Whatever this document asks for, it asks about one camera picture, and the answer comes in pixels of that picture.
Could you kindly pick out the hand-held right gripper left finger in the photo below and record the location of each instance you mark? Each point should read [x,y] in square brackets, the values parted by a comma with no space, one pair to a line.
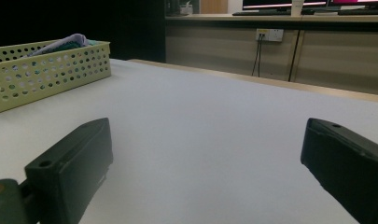
[74,168]

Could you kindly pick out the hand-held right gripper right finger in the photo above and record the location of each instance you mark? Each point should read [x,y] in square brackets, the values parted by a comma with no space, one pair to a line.
[345,168]

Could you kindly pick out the pale yellow perforated basket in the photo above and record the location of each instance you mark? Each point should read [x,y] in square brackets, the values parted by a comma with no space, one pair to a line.
[46,81]

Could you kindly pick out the lilac seahorse print garment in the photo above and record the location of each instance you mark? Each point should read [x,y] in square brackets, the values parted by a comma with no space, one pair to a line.
[68,42]

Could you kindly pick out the black keyboard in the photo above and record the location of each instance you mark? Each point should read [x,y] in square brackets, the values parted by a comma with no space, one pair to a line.
[362,12]
[261,13]

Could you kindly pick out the black computer monitor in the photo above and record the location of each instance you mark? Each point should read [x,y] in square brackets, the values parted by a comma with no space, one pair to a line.
[357,2]
[283,3]

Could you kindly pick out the clear plastic container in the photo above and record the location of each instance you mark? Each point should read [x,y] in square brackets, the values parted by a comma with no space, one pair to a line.
[186,9]

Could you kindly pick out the white wall socket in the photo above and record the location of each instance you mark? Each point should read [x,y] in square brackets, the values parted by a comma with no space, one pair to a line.
[270,34]

